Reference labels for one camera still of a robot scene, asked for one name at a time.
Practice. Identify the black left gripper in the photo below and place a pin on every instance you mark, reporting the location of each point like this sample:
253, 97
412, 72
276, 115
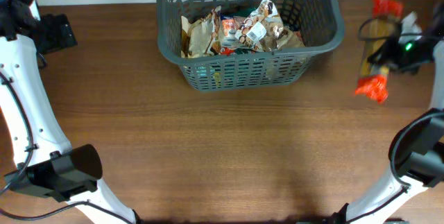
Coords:
61, 31

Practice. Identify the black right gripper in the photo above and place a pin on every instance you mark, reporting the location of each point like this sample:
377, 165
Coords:
388, 56

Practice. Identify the red spaghetti pasta packet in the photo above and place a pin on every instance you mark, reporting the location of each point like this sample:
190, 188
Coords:
383, 24

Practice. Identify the beige rice pouch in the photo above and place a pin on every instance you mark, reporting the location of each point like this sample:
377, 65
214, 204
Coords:
201, 38

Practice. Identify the beige nut mix pouch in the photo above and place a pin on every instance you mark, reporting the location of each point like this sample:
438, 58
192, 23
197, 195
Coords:
264, 31

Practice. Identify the green Nescafe coffee bag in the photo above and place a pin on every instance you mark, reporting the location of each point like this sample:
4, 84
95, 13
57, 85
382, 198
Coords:
241, 13

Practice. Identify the Kleenex tissue multipack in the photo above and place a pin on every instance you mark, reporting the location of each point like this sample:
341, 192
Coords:
227, 35

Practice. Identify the mint green wipes packet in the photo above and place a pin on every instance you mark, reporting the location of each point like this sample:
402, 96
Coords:
202, 71

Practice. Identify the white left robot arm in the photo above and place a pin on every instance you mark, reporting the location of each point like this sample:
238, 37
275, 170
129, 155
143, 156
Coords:
47, 164

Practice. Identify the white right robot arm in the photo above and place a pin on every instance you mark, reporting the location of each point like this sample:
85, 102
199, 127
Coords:
415, 155

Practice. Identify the grey plastic mesh basket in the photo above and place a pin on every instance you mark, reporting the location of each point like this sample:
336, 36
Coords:
319, 22

